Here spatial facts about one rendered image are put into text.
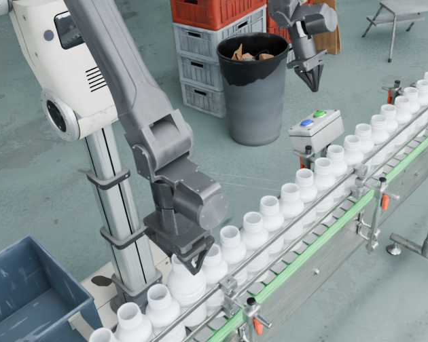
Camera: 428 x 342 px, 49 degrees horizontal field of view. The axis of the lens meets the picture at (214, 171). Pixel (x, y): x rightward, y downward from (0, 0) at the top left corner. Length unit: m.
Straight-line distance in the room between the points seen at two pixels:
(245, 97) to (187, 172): 2.31
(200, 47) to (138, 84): 2.72
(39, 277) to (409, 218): 1.94
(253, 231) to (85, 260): 1.75
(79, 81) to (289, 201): 0.61
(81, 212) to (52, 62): 1.77
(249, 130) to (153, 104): 2.46
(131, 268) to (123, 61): 1.16
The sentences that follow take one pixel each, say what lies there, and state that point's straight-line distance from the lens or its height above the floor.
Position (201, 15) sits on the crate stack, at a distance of 3.26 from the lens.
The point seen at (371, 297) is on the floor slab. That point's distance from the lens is 2.32.
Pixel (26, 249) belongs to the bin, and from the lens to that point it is 1.38.
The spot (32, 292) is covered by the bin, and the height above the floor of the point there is 0.76.
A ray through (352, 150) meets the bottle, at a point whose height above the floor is 1.14.
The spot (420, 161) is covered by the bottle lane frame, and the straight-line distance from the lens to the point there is 1.51.
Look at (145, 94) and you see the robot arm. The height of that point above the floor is 1.51.
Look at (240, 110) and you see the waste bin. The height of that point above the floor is 0.29.
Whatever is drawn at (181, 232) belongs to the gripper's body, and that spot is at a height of 1.28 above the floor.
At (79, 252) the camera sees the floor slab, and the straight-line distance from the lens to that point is 2.65.
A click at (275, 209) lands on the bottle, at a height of 1.16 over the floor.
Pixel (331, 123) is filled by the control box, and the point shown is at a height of 1.10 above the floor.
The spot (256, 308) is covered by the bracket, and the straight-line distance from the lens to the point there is 0.89.
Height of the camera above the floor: 1.80
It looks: 37 degrees down
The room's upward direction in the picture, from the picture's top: 6 degrees counter-clockwise
